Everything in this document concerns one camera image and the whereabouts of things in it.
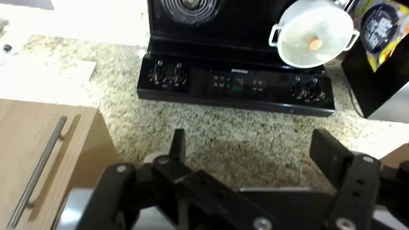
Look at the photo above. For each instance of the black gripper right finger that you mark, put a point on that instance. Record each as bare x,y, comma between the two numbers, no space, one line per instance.
331,156

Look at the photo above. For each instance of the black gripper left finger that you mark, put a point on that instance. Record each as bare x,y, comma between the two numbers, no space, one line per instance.
178,146

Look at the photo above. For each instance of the black counter appliance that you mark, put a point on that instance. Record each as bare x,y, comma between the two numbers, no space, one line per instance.
381,95

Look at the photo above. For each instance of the black electric stove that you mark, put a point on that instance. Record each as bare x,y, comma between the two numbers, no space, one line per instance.
216,53

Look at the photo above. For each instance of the white lidded pot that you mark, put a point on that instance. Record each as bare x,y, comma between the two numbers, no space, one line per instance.
312,32

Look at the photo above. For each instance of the steel cabinet bar handle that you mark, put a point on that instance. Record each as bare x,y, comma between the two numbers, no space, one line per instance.
29,188

